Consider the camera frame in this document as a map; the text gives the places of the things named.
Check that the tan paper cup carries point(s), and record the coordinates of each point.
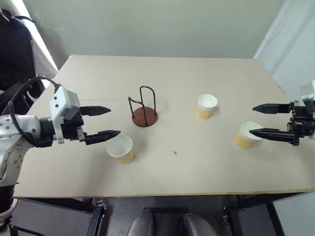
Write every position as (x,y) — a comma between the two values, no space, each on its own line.
(243,137)
(121,148)
(206,106)

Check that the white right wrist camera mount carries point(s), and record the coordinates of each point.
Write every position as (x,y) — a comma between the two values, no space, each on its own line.
(308,94)

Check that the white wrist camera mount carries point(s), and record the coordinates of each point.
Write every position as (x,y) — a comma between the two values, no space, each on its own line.
(308,94)
(61,103)

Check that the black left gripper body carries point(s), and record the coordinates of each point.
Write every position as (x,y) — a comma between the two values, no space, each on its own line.
(72,127)

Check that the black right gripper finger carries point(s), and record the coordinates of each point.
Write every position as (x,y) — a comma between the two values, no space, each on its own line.
(273,134)
(270,108)

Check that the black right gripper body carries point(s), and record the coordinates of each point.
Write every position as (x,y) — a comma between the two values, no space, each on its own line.
(301,121)

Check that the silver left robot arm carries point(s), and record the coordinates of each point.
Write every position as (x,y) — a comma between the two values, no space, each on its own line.
(14,132)

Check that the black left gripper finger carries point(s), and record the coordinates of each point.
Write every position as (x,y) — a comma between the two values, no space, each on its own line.
(94,110)
(102,136)

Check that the black backpack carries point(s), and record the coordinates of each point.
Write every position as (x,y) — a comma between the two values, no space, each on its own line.
(16,54)

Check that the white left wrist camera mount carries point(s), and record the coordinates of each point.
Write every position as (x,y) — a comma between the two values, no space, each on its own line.
(61,103)

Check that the dark rounded robot foot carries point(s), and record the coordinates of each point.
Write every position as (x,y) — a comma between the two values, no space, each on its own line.
(142,223)
(197,225)

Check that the black table frame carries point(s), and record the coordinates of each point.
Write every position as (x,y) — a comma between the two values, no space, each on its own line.
(157,209)

